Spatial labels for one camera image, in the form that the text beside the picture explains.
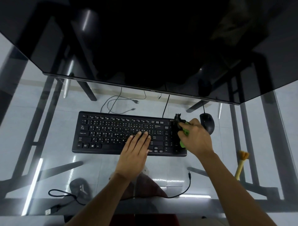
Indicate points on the person's right fingers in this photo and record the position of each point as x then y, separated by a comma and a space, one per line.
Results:
186, 137

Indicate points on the person's right forearm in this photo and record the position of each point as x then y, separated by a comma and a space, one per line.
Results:
232, 191

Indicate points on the person's left hand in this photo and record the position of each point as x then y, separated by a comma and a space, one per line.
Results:
132, 158

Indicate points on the person's right hand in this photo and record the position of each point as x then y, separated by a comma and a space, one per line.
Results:
197, 139

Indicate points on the black metal table frame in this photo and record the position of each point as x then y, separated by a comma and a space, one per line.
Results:
23, 158

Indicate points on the green and black cleaning brush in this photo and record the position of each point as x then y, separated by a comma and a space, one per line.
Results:
185, 132

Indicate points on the person's left middle finger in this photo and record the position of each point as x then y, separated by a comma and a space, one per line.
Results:
143, 141

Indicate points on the yellow duster brush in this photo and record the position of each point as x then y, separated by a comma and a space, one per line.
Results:
240, 166

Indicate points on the person's left little finger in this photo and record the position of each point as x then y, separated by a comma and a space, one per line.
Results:
128, 142

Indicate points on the black computer monitor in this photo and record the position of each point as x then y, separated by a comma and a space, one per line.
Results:
149, 35

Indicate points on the black computer keyboard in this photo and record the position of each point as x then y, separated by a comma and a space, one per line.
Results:
102, 139

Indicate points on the black computer mouse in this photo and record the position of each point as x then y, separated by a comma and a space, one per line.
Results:
208, 122

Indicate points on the person's left forearm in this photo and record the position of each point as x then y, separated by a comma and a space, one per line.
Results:
97, 200

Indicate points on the grey slipper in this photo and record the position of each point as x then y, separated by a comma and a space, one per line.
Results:
80, 189

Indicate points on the person's leg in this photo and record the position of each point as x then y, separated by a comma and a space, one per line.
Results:
149, 186

